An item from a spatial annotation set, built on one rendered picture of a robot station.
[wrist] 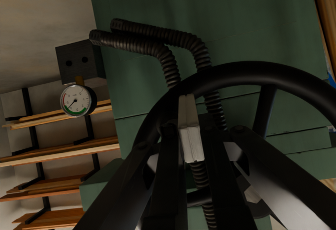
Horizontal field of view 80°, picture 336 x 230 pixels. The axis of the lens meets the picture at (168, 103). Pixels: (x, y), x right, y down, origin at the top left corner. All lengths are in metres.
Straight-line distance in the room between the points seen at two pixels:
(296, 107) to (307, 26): 0.16
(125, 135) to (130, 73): 0.13
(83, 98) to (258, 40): 0.36
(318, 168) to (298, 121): 0.10
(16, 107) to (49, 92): 0.67
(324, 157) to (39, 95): 3.74
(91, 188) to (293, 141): 0.44
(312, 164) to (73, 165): 3.43
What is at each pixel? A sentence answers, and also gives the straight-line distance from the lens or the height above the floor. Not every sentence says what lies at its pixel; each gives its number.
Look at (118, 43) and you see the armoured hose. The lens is 0.35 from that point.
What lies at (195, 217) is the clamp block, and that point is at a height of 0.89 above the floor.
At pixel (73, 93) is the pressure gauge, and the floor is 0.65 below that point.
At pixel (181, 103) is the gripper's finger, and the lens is 0.18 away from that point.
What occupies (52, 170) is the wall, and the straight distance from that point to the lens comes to 3.91.
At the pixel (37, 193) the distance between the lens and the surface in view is 3.48.
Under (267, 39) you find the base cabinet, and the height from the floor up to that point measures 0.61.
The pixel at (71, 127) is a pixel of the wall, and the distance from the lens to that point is 3.55.
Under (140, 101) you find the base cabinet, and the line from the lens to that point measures 0.43.
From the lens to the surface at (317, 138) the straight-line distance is 0.49.
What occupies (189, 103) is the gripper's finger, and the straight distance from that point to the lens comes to 0.18.
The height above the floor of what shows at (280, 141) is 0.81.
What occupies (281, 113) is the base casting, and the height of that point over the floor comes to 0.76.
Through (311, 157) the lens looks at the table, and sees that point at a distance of 0.49.
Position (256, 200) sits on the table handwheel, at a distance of 0.25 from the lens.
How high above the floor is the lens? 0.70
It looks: level
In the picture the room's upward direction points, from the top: 169 degrees clockwise
